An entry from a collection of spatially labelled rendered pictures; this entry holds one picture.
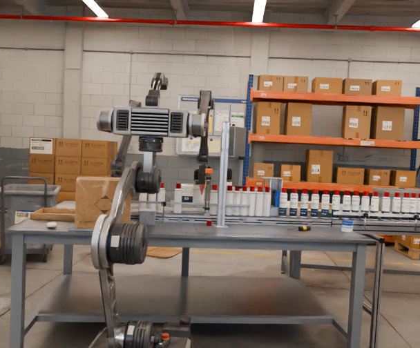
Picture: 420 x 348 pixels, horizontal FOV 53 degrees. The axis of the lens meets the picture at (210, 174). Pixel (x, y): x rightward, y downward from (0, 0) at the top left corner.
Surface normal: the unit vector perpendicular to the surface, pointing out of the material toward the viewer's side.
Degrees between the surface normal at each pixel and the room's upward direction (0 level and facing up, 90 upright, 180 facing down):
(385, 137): 91
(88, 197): 90
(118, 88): 90
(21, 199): 93
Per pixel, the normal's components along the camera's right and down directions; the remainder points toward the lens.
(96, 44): -0.06, 0.05
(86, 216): 0.25, 0.07
